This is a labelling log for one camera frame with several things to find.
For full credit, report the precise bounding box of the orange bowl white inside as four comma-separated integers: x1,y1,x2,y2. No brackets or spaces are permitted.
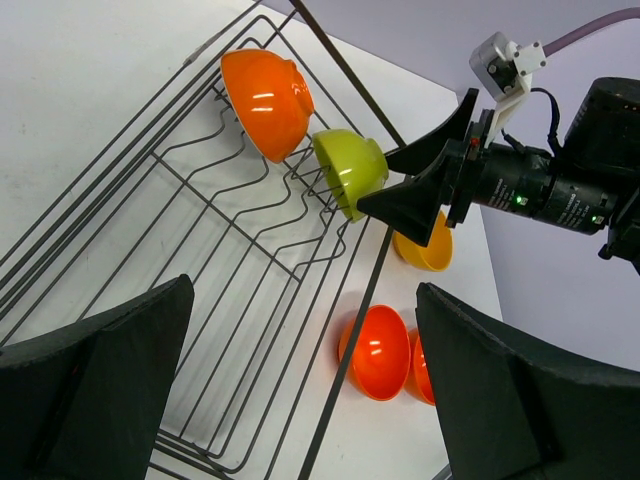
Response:
220,49,315,163

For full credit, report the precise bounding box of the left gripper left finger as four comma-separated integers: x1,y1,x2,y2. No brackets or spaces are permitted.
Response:
1,274,194,479

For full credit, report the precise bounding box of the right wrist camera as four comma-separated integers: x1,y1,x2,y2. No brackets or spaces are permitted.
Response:
469,32,547,146

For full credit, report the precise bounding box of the yellow-orange bowl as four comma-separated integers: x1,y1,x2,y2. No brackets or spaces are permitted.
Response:
392,211,454,272

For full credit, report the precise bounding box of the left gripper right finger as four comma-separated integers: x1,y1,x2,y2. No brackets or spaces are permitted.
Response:
416,283,639,479

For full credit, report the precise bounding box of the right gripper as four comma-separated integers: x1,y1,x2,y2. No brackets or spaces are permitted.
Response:
356,88,619,246

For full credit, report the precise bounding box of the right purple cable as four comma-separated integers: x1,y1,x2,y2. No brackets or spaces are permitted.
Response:
542,5,640,59

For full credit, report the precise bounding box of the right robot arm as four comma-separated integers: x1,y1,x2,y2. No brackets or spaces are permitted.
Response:
357,77,639,266

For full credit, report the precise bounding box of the red-orange bowl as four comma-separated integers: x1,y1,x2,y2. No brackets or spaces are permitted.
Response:
346,304,412,401
406,328,435,406

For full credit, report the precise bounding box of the wire dish rack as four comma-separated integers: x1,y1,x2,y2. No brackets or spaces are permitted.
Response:
1,1,399,479

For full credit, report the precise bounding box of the lime green bowl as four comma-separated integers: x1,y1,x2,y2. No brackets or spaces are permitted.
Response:
312,129,389,223

